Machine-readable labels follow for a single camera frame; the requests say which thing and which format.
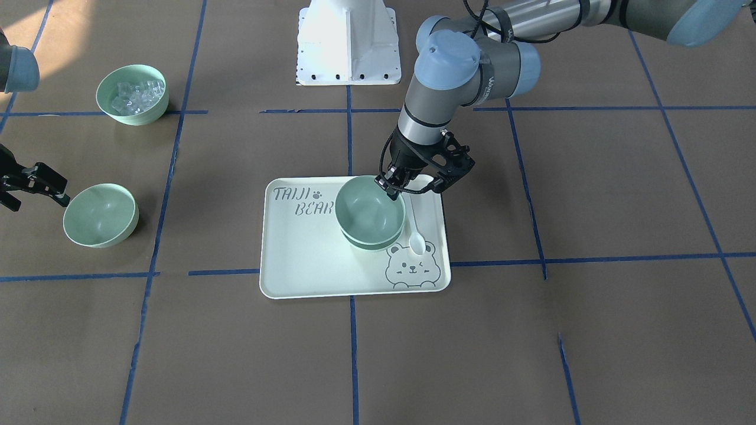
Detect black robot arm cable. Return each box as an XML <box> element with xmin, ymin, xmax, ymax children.
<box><xmin>378</xmin><ymin>0</ymin><xmax>568</xmax><ymax>184</ymax></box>

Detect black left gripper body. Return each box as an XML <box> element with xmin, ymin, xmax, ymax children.
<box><xmin>381</xmin><ymin>131</ymin><xmax>427</xmax><ymax>191</ymax></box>

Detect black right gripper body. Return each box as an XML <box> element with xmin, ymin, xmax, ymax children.
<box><xmin>1</xmin><ymin>145</ymin><xmax>30</xmax><ymax>212</ymax></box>

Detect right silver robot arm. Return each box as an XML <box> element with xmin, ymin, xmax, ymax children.
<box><xmin>1</xmin><ymin>32</ymin><xmax>70</xmax><ymax>211</ymax></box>

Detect green bowl with ice cubes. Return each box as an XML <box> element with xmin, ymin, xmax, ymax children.
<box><xmin>96</xmin><ymin>64</ymin><xmax>168</xmax><ymax>126</ymax></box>

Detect white plastic spoon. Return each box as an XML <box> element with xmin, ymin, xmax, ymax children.
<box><xmin>405</xmin><ymin>194</ymin><xmax>426</xmax><ymax>256</ymax></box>

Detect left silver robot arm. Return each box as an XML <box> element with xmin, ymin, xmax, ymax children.
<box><xmin>375</xmin><ymin>1</ymin><xmax>742</xmax><ymax>201</ymax></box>

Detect pale green serving tray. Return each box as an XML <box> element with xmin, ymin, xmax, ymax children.
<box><xmin>260</xmin><ymin>176</ymin><xmax>451</xmax><ymax>299</ymax></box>

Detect green bowl on tray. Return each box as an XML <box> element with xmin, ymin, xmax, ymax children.
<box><xmin>340</xmin><ymin>223</ymin><xmax>404</xmax><ymax>251</ymax></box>

